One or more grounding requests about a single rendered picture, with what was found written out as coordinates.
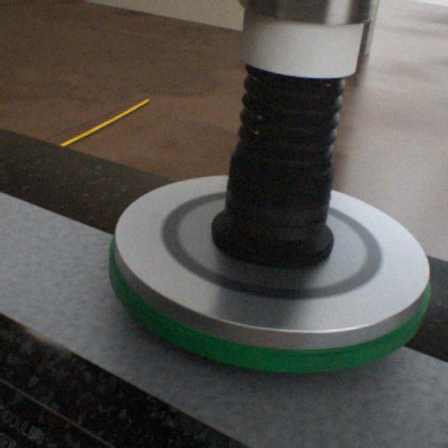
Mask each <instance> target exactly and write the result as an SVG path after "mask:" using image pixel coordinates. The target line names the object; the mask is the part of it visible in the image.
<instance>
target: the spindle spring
mask: <svg viewBox="0 0 448 448"><path fill-rule="evenodd" d="M245 70H246V71H247V73H248V74H249V75H248V76H247V77H246V78H245V80H244V81H243V83H244V89H245V90H246V91H247V92H246V93H244V94H243V96H242V99H241V102H242V105H243V106H244V109H243V110H242V111H241V112H240V121H241V123H242V125H241V126H240V127H239V129H238V135H239V137H240V140H239V141H238V142H237V144H236V149H237V153H238V154H239V155H240V156H241V157H242V158H244V159H245V160H247V161H248V162H251V163H253V164H255V165H259V166H262V167H266V168H271V169H278V170H305V169H311V168H315V167H318V166H320V165H322V164H325V165H332V164H331V160H330V159H331V158H332V156H333V154H334V145H333V144H334V142H335V141H336V139H337V131H336V128H337V127H338V125H339V121H340V115H339V113H338V112H339V111H340V110H341V108H342V106H343V101H342V96H341V95H343V93H344V92H345V89H346V82H345V80H344V78H345V77H346V76H345V77H339V78H307V77H297V76H290V75H283V74H278V73H273V72H269V71H266V70H262V69H259V68H256V67H253V66H251V65H249V64H247V63H246V66H245ZM266 82H271V83H276V84H284V85H293V86H320V85H323V88H320V89H287V88H279V87H273V86H269V85H265V83H266ZM328 84H330V85H331V86H328ZM263 99H264V100H268V101H273V102H278V103H287V104H319V103H320V106H316V107H303V108H298V107H283V106H277V105H272V104H267V103H264V102H262V101H263ZM328 102H329V103H328ZM261 116H263V117H267V118H271V119H277V120H286V121H315V120H318V121H317V123H311V124H284V123H277V122H271V121H267V120H263V119H260V118H257V117H261ZM255 132H257V133H260V134H264V135H268V136H275V137H284V138H293V139H303V138H313V137H315V139H313V140H281V139H274V138H269V137H265V136H262V135H259V134H254V133H255ZM250 147H255V148H258V149H261V150H265V151H270V152H276V153H286V154H304V153H312V154H311V155H305V156H279V155H272V154H267V153H263V152H259V151H257V150H254V149H252V148H250Z"/></svg>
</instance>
